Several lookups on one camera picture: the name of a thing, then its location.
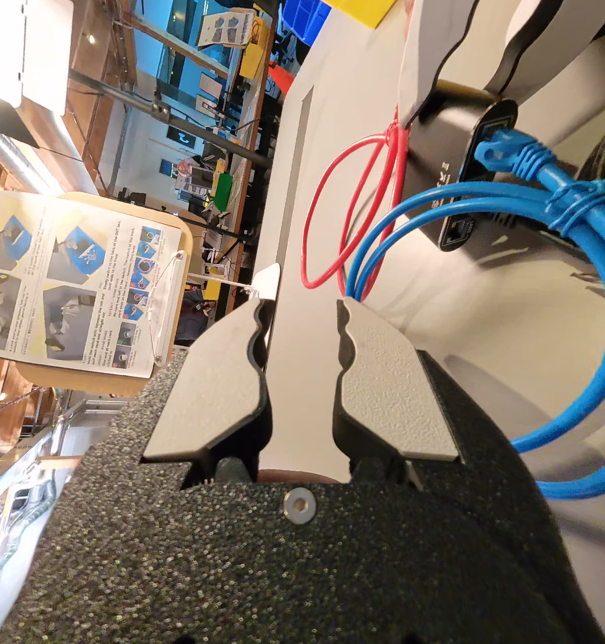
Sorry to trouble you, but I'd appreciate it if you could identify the yellow plastic bin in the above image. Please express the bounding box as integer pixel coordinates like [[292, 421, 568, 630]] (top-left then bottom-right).
[[327, 0, 399, 28]]

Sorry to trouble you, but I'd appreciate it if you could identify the blue ethernet cable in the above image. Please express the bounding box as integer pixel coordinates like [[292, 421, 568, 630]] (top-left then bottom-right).
[[345, 127, 605, 500]]

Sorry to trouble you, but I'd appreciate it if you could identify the blue plastic bin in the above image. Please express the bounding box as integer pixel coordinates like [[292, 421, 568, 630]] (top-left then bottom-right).
[[282, 0, 333, 43]]

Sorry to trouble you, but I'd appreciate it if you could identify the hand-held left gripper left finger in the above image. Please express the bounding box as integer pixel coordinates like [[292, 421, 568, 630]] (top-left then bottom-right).
[[141, 298, 274, 464]]

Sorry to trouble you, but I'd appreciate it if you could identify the steel pole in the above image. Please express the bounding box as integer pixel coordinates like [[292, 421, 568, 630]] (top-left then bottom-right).
[[68, 68, 273, 167]]

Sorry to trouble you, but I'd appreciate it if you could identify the instruction poster board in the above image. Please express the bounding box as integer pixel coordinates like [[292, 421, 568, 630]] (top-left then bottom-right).
[[0, 190, 207, 398]]

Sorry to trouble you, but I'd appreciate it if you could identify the black network switch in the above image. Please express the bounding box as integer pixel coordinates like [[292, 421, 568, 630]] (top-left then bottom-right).
[[405, 80, 519, 252]]

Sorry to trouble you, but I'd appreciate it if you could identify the orange traffic cone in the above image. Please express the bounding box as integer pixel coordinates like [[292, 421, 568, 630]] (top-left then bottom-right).
[[269, 64, 295, 94]]

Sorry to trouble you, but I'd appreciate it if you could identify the green storage bin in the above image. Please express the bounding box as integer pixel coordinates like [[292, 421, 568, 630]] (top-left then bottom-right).
[[213, 172, 233, 212]]

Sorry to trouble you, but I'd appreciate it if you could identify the white ceiling light panel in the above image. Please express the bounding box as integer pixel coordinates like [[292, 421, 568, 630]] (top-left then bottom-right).
[[0, 0, 74, 116]]

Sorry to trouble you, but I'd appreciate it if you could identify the small yellow bin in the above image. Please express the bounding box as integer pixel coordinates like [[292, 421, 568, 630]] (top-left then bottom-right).
[[242, 43, 265, 78]]

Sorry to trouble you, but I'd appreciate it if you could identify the small instruction poster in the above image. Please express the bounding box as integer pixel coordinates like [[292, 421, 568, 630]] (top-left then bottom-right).
[[198, 11, 255, 48]]

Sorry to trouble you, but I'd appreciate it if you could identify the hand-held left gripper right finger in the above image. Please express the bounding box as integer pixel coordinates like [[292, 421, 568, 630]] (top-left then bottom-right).
[[333, 297, 460, 463]]

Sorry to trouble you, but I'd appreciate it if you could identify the red ethernet cable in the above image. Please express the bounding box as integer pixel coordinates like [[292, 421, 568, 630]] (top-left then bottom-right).
[[301, 106, 409, 295]]

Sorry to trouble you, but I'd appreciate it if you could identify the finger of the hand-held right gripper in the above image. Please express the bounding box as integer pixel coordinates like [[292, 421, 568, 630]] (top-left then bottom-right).
[[484, 0, 605, 101], [398, 0, 483, 126]]

